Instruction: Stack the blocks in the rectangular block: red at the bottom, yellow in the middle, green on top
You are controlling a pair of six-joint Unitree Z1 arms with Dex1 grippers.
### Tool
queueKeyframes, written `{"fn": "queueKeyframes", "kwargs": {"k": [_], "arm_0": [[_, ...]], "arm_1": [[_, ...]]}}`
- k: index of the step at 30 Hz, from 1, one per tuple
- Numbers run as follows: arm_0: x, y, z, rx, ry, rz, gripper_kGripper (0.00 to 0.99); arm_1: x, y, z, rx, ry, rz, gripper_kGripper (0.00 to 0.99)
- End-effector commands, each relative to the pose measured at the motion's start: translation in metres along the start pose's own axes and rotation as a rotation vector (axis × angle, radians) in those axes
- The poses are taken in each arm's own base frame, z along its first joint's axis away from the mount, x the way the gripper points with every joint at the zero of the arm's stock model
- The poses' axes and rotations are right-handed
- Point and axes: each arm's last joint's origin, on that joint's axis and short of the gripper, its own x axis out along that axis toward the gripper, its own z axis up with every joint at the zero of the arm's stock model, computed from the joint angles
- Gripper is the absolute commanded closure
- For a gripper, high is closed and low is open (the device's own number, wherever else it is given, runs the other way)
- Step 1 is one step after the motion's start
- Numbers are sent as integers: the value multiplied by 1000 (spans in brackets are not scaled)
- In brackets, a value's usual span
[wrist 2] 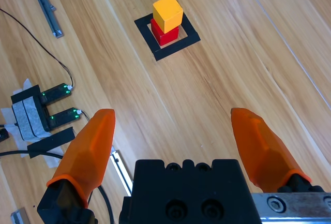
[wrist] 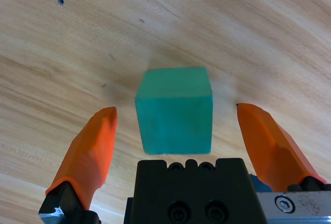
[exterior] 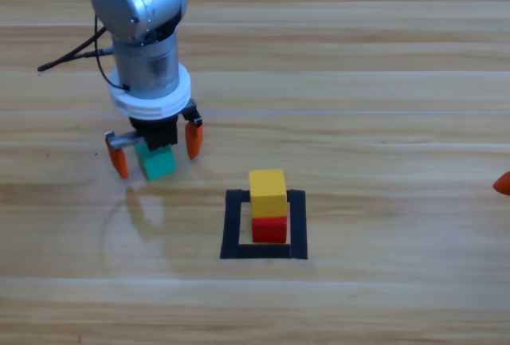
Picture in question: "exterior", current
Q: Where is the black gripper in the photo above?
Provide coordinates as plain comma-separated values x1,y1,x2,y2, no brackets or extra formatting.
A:
104,100,204,180

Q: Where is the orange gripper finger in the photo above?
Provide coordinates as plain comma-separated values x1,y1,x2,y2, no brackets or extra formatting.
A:
492,172,510,196

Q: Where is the green wooden cube block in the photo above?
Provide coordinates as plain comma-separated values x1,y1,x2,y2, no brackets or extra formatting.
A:
134,142,178,182

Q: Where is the yellow wooden cube block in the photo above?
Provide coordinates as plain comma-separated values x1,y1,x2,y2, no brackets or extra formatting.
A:
249,168,288,218

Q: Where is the red wooden cube block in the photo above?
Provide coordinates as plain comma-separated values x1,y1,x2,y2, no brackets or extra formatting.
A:
251,215,288,245

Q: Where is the black tape square outline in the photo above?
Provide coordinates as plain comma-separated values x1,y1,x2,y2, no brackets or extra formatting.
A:
219,189,309,261

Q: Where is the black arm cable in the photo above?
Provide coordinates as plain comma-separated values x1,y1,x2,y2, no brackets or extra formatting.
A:
37,14,131,92

